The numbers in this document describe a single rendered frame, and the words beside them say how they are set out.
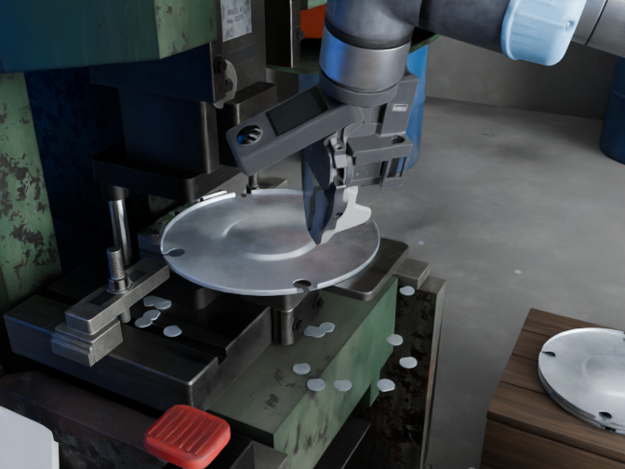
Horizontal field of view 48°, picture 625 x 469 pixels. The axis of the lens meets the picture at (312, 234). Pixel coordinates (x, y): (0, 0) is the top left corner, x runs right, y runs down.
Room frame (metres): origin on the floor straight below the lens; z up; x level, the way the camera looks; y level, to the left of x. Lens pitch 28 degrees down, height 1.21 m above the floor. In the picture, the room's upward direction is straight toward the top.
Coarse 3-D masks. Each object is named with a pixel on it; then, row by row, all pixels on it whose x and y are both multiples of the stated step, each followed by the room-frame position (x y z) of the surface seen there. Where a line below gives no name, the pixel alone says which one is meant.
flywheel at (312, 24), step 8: (312, 8) 1.17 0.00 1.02; (320, 8) 1.16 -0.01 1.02; (304, 16) 1.17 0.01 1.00; (312, 16) 1.17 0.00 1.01; (320, 16) 1.16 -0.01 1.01; (304, 24) 1.17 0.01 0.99; (312, 24) 1.17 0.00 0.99; (320, 24) 1.16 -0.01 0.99; (304, 32) 1.17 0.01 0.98; (312, 32) 1.17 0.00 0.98; (320, 32) 1.16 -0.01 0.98
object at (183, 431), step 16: (160, 416) 0.50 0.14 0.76; (176, 416) 0.50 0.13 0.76; (192, 416) 0.50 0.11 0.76; (208, 416) 0.50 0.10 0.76; (160, 432) 0.48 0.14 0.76; (176, 432) 0.48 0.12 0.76; (192, 432) 0.48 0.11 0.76; (208, 432) 0.48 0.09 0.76; (224, 432) 0.48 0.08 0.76; (160, 448) 0.46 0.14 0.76; (176, 448) 0.46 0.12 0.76; (192, 448) 0.46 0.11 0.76; (208, 448) 0.46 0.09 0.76; (176, 464) 0.45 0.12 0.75; (192, 464) 0.45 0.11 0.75
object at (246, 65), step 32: (224, 0) 0.82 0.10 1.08; (256, 0) 0.89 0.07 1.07; (224, 32) 0.82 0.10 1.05; (256, 32) 0.88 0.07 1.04; (256, 64) 0.88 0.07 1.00; (128, 96) 0.83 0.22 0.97; (160, 96) 0.80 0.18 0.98; (256, 96) 0.82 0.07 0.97; (128, 128) 0.83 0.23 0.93; (160, 128) 0.81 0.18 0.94; (192, 128) 0.78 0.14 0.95; (224, 128) 0.79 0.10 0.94; (160, 160) 0.81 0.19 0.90; (192, 160) 0.79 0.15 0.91; (224, 160) 0.79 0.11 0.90
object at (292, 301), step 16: (384, 240) 0.81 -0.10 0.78; (384, 256) 0.77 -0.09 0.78; (400, 256) 0.77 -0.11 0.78; (368, 272) 0.73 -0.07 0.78; (384, 272) 0.73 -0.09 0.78; (304, 288) 0.79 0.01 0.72; (320, 288) 0.71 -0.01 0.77; (336, 288) 0.70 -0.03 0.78; (352, 288) 0.69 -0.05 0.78; (368, 288) 0.69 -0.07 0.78; (272, 304) 0.77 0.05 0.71; (288, 304) 0.76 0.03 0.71; (304, 304) 0.79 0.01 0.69; (320, 304) 0.82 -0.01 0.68; (288, 320) 0.76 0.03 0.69; (304, 320) 0.79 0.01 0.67; (288, 336) 0.76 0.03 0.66
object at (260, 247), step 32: (256, 192) 0.96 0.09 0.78; (288, 192) 0.96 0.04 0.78; (192, 224) 0.86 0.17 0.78; (224, 224) 0.86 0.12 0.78; (256, 224) 0.85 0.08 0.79; (288, 224) 0.85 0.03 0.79; (192, 256) 0.77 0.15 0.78; (224, 256) 0.77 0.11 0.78; (256, 256) 0.76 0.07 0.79; (288, 256) 0.76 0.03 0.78; (320, 256) 0.77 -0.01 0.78; (352, 256) 0.77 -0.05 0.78; (224, 288) 0.68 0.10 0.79; (256, 288) 0.69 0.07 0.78; (288, 288) 0.68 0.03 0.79
